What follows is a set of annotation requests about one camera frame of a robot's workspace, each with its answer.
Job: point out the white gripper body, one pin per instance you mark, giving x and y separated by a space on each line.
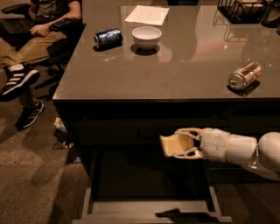
214 144

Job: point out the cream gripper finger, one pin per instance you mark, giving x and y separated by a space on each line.
194 133
193 153

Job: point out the yellow sponge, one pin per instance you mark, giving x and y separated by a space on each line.
176 144

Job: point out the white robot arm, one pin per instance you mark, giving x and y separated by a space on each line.
260 157

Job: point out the dark counter cabinet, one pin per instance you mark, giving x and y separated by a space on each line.
245 117

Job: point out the open middle drawer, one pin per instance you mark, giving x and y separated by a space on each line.
144 187

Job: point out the closed top drawer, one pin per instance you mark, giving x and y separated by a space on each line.
135 131

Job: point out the silver tan can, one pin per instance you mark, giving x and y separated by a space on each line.
245 75

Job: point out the white bowl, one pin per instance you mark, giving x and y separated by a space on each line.
146 37

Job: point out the white paper sheet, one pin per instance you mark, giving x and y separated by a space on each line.
148 15

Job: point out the blue soda can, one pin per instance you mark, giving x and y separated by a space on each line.
108 38

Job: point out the dark round object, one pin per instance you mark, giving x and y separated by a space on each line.
271 17

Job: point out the black office chair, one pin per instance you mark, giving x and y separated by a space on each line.
58 43

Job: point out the black white floor sneaker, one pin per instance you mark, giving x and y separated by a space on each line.
29 115

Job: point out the black white raised sneaker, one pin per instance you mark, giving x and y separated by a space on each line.
19 78

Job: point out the seated person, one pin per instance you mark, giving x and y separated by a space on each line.
35 46

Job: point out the black laptop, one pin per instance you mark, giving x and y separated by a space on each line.
17 25

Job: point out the black wire basket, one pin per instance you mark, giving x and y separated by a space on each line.
242 11

